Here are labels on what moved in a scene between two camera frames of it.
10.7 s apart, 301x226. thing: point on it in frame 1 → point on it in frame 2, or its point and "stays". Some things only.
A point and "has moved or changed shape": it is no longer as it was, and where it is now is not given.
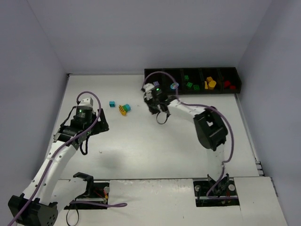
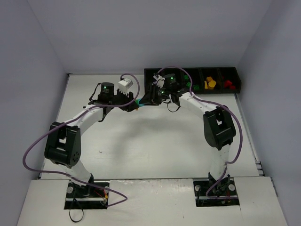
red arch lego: (227, 84) stays
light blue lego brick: (128, 107) has moved or changed shape
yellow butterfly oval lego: (211, 84) stays
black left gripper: (100, 123) → (125, 101)
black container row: (196, 80) stays
